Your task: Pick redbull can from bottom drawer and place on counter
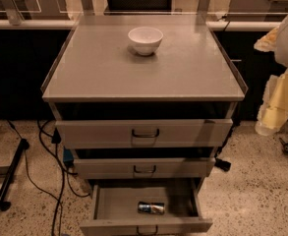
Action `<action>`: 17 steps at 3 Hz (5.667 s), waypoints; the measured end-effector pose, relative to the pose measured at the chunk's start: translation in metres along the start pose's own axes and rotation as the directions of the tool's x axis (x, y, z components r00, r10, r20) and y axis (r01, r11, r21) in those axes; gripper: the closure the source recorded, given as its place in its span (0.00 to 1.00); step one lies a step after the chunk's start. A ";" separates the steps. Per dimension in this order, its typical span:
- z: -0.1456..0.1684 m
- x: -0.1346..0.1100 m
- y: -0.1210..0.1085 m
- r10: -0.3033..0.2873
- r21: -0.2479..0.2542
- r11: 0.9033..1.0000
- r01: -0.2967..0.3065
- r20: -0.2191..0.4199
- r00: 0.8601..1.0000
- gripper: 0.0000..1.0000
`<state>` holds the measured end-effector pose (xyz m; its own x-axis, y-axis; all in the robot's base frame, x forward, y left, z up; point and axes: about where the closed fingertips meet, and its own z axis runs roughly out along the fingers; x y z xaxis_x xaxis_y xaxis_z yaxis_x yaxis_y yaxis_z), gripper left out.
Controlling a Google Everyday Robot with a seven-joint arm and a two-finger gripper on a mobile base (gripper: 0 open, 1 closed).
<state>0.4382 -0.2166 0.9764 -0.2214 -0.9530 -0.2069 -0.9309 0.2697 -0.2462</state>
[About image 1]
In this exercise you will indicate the grey middle drawer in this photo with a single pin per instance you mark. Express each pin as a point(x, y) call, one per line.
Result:
point(130, 168)

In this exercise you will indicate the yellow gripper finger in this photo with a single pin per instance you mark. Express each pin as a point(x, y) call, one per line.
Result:
point(268, 42)
point(273, 113)

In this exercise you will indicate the redbull can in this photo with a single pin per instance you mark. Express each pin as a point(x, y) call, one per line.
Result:
point(151, 208)

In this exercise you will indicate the black floor stand bar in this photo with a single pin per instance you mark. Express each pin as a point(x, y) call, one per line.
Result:
point(23, 145)

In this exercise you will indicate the grey drawer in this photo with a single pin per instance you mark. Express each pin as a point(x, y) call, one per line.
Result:
point(114, 209)
point(176, 133)
point(130, 168)

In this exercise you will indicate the white ceramic bowl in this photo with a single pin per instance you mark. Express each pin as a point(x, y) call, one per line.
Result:
point(145, 40)

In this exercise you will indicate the grey top drawer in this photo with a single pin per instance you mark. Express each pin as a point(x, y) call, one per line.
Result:
point(176, 133)

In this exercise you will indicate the grey bottom drawer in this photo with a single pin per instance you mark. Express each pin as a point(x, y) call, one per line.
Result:
point(114, 209)

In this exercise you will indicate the blue box behind cabinet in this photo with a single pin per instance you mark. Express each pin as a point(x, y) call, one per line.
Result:
point(67, 156)

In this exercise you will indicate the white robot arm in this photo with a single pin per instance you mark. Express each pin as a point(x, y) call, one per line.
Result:
point(281, 51)

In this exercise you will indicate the grey drawer cabinet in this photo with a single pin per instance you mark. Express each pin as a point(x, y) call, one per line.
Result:
point(99, 76)

